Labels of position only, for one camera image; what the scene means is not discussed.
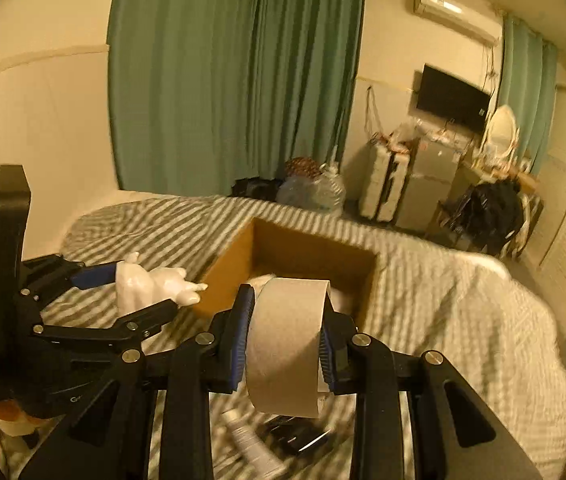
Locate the large water bottle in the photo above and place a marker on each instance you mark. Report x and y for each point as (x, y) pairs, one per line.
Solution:
(328, 191)

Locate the cardboard tape roll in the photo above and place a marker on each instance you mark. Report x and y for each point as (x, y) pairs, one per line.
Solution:
(282, 371)

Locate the green curtain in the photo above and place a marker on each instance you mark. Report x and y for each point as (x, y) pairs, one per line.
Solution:
(202, 93)
(528, 79)

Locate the white air conditioner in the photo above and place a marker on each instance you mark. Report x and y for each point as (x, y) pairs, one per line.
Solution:
(465, 20)

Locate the white oval mirror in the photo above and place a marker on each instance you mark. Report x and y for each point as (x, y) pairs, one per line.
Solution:
(501, 135)

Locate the brown cardboard box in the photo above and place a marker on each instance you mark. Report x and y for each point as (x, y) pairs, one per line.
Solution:
(263, 247)

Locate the black backpack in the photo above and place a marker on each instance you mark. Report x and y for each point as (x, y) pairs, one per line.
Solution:
(491, 214)

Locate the white suitcase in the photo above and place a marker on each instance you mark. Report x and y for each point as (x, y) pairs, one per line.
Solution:
(384, 181)

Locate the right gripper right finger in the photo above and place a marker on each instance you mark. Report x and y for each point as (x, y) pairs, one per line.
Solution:
(336, 333)

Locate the wooden dresser table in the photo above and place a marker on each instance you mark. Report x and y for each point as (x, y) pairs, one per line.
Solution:
(475, 175)

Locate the brown patterned bag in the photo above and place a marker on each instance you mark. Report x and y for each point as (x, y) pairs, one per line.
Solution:
(305, 167)

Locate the white tube with barcode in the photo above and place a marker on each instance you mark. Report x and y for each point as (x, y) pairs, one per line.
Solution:
(266, 464)

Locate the wall mounted television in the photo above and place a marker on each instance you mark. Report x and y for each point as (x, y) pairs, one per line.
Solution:
(448, 97)

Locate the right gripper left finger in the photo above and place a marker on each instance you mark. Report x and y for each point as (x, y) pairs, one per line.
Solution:
(230, 331)

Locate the silver mini fridge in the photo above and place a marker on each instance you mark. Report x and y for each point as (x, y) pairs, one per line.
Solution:
(432, 169)

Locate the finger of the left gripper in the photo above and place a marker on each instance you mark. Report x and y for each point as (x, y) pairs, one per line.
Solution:
(137, 326)
(48, 277)

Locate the checkered bed cover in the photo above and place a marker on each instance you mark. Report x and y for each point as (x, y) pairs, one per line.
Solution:
(495, 332)

